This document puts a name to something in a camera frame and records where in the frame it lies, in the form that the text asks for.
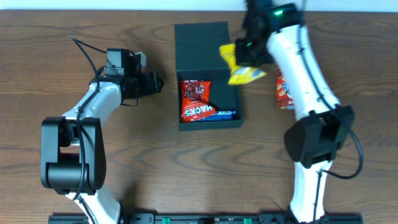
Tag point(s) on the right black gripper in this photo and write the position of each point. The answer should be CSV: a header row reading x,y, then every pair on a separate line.
x,y
249,54

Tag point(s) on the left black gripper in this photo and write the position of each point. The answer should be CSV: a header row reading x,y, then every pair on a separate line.
x,y
149,83

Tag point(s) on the yellow snack bag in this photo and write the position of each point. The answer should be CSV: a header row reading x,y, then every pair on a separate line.
x,y
239,75

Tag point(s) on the red Hacks candy bag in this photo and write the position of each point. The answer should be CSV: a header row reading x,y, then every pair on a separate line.
x,y
195,95

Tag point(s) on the black gift box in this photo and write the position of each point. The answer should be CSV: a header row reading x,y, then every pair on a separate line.
x,y
197,57

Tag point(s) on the Hello Panda biscuit box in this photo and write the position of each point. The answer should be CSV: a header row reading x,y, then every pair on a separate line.
x,y
284,97

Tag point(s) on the blue cookie packet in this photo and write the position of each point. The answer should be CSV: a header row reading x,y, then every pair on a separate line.
x,y
219,116

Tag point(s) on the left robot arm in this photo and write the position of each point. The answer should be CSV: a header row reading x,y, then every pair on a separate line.
x,y
73,161

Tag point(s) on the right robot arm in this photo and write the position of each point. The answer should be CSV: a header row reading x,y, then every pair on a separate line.
x,y
278,34

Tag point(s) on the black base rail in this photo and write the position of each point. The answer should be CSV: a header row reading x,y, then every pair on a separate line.
x,y
262,218

